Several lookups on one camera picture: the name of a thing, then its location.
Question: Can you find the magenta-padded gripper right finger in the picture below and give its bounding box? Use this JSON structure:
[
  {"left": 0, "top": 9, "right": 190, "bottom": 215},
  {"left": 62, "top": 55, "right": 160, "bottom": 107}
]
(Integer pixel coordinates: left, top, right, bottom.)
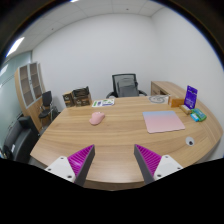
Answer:
[{"left": 133, "top": 143, "right": 184, "bottom": 185}]

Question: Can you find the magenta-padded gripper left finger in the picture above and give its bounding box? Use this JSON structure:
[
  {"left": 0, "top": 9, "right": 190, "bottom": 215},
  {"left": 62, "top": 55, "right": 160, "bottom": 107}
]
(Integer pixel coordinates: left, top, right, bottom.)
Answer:
[{"left": 44, "top": 144, "right": 96, "bottom": 188}]

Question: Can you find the pink computer mouse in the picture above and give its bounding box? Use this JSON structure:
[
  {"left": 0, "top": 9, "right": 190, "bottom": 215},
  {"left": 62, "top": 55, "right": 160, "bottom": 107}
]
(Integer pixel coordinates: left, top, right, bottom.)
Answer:
[{"left": 89, "top": 111, "right": 106, "bottom": 126}]

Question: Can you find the pink-blue gradient mouse pad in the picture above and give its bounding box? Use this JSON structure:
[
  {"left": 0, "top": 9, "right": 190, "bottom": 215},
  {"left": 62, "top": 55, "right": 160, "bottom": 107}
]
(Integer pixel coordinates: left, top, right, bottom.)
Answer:
[{"left": 142, "top": 110, "right": 186, "bottom": 134}]

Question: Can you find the black leather armchair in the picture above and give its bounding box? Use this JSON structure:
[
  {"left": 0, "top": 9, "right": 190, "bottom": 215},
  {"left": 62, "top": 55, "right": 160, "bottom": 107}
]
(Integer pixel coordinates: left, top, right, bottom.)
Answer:
[{"left": 1, "top": 114, "right": 40, "bottom": 164}]

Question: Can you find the small blue box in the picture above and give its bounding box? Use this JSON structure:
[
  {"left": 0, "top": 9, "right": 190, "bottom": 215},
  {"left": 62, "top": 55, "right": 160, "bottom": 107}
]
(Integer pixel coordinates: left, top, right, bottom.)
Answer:
[{"left": 189, "top": 112, "right": 200, "bottom": 123}]

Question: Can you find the small tan box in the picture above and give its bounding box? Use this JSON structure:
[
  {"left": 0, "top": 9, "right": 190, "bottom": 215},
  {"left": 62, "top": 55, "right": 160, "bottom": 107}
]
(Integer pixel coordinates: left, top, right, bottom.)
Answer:
[{"left": 179, "top": 104, "right": 193, "bottom": 116}]

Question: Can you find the green flat package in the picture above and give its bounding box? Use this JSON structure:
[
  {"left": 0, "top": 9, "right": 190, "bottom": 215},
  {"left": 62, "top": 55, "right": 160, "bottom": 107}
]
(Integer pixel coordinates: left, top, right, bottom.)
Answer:
[{"left": 191, "top": 107, "right": 208, "bottom": 122}]

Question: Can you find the orange-brown small box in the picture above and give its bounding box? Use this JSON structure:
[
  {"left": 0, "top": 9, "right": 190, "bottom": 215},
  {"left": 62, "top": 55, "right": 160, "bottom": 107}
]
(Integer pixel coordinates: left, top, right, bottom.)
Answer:
[{"left": 168, "top": 95, "right": 185, "bottom": 108}]

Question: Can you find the brown cardboard box white logo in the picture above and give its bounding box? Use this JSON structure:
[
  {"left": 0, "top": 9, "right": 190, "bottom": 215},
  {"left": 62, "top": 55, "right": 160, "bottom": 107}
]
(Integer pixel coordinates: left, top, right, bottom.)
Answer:
[{"left": 62, "top": 91, "right": 76, "bottom": 108}]

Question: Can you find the large brown cardboard box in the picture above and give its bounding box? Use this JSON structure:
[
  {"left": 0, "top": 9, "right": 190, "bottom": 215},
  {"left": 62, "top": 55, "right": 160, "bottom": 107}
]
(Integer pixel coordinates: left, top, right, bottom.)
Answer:
[{"left": 73, "top": 94, "right": 93, "bottom": 108}]

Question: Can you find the small black visitor chair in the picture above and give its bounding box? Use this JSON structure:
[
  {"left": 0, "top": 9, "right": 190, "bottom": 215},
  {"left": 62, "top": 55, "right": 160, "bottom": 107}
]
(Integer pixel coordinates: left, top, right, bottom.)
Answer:
[{"left": 38, "top": 90, "right": 60, "bottom": 129}]

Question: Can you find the purple hanging package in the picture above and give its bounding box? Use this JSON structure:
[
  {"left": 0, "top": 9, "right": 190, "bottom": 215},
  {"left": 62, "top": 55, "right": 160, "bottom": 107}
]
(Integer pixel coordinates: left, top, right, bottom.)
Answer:
[{"left": 183, "top": 85, "right": 199, "bottom": 110}]

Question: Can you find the white printed sticker sheet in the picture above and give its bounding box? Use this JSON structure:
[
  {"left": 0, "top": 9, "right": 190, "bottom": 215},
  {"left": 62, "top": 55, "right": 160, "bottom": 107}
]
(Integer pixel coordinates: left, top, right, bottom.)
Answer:
[{"left": 91, "top": 98, "right": 116, "bottom": 109}]

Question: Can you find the black cardboard box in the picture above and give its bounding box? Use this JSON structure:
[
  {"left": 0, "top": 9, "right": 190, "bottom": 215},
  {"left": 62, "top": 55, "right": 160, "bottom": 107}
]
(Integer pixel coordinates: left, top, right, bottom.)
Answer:
[{"left": 72, "top": 86, "right": 91, "bottom": 99}]

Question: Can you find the wooden glass-door shelf unit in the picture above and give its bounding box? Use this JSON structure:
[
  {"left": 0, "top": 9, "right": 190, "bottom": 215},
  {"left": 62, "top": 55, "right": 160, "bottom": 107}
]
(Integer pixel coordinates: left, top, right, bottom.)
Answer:
[{"left": 13, "top": 61, "right": 47, "bottom": 131}]

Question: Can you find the wooden side desk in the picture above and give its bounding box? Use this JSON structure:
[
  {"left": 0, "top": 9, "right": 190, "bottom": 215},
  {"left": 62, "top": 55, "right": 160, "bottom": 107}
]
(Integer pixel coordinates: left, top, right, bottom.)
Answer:
[{"left": 150, "top": 80, "right": 188, "bottom": 101}]

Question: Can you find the grey backpack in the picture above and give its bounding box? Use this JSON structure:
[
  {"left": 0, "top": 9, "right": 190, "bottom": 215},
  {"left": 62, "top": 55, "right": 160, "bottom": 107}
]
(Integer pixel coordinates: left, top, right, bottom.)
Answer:
[{"left": 117, "top": 76, "right": 140, "bottom": 98}]

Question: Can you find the black mesh office chair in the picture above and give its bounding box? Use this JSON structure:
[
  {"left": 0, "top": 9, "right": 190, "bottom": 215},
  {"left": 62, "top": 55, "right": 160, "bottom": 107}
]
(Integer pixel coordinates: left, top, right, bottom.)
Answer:
[{"left": 106, "top": 73, "right": 148, "bottom": 99}]

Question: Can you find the long ceiling light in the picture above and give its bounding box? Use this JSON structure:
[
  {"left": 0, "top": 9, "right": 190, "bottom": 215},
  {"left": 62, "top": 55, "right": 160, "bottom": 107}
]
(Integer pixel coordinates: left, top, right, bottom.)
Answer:
[{"left": 5, "top": 36, "right": 26, "bottom": 58}]

